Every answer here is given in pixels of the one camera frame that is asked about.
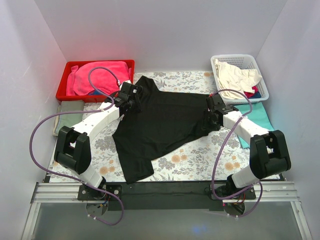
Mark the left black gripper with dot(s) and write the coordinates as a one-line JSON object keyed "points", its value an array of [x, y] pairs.
{"points": [[135, 104]]}

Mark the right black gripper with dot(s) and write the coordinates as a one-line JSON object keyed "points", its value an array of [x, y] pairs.
{"points": [[210, 120]]}

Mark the pink towel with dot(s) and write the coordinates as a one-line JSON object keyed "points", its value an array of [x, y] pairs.
{"points": [[105, 76]]}

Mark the grey green folded shirt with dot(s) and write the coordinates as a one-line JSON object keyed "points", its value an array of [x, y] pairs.
{"points": [[68, 119]]}

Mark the aluminium rail frame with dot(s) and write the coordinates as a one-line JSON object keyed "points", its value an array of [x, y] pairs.
{"points": [[273, 212]]}

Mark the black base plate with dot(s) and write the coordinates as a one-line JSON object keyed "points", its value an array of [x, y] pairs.
{"points": [[166, 195]]}

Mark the cream crumpled shirt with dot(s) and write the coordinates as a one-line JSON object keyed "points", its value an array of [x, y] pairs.
{"points": [[232, 77]]}

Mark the floral table mat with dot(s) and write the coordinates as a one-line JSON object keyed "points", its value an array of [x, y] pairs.
{"points": [[193, 161]]}

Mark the black t shirt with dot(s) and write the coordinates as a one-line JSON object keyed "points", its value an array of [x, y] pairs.
{"points": [[167, 121]]}

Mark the blue cloth in basket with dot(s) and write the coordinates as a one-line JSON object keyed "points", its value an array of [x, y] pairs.
{"points": [[257, 95]]}

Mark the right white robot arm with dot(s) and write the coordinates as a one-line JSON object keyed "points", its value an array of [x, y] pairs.
{"points": [[268, 151]]}

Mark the blue cloth in bin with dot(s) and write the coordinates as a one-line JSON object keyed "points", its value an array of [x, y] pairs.
{"points": [[96, 92]]}

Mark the teal folded shirt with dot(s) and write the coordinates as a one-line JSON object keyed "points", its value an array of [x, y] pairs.
{"points": [[258, 116]]}

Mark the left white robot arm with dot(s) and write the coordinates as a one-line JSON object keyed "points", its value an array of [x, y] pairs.
{"points": [[73, 147]]}

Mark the magenta cloth in basket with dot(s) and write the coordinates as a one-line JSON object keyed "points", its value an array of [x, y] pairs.
{"points": [[253, 93]]}

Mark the red plastic bin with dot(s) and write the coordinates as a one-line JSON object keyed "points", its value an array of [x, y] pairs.
{"points": [[61, 91]]}

